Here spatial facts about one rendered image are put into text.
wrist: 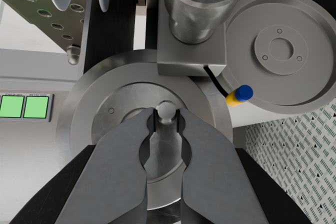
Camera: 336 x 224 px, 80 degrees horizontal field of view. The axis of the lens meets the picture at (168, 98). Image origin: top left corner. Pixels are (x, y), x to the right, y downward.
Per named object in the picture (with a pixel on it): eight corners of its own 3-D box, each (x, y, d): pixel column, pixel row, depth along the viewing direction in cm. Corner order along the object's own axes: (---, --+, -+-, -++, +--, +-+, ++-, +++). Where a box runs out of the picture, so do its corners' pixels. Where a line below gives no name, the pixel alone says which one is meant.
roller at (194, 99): (209, 58, 17) (224, 206, 15) (183, 107, 42) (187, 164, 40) (72, 64, 17) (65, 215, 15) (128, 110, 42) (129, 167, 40)
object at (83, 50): (101, -81, 22) (82, 83, 18) (134, 32, 45) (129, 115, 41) (96, -81, 22) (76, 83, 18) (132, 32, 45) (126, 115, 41)
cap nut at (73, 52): (78, 45, 51) (76, 62, 50) (84, 52, 54) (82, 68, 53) (64, 45, 51) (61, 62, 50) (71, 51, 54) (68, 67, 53)
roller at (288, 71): (339, -9, 19) (361, 117, 17) (241, 75, 44) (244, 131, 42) (212, -13, 19) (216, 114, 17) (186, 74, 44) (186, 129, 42)
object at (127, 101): (74, 109, 15) (162, 64, 16) (84, 113, 17) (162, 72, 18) (117, 205, 14) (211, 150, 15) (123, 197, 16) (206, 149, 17)
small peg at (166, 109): (182, 114, 12) (162, 126, 12) (179, 119, 15) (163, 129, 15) (170, 95, 13) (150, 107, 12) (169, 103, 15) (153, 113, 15)
